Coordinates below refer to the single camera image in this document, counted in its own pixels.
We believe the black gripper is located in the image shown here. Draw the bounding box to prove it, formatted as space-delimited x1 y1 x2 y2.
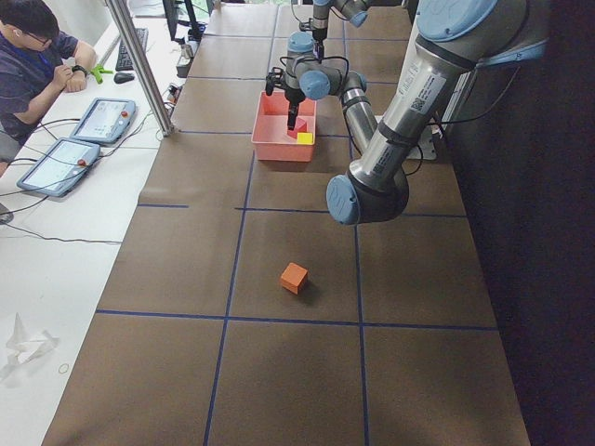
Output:
284 87 305 130
312 28 325 59

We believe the red foam block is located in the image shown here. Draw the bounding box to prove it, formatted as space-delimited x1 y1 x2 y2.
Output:
286 118 308 140

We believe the yellow foam block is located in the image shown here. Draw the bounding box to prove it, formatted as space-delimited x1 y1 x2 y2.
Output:
297 132 314 145

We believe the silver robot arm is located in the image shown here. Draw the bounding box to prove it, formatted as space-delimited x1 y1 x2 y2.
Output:
308 0 370 60
266 1 550 225

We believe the pink plastic bin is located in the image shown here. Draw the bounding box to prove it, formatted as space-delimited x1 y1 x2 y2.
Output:
251 91 317 163

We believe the metal cup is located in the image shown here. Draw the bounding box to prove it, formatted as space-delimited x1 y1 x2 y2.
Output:
180 42 197 60

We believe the orange foam block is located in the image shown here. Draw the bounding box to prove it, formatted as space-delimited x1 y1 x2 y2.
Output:
280 262 309 295

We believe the black keyboard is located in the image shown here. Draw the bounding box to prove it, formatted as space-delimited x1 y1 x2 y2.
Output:
114 27 150 72

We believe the black computer mouse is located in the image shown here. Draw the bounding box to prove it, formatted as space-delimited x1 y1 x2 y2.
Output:
113 72 135 85

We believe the far teach pendant tablet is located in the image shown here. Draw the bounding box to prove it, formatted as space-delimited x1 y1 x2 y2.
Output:
71 98 137 144

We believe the teach pendant tablet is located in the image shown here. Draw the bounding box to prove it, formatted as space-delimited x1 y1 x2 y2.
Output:
17 138 100 197
71 98 137 144

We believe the near teach pendant tablet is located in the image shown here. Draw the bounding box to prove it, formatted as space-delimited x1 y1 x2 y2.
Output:
17 138 100 197

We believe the seated person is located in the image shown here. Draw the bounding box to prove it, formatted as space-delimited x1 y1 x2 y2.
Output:
1 1 97 166

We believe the crumpled white paper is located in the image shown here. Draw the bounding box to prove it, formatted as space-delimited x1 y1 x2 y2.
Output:
1 312 60 381

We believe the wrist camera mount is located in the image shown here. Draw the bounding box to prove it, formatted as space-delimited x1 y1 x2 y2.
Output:
265 67 285 96

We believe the aluminium frame post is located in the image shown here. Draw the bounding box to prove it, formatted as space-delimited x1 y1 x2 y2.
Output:
106 0 174 137

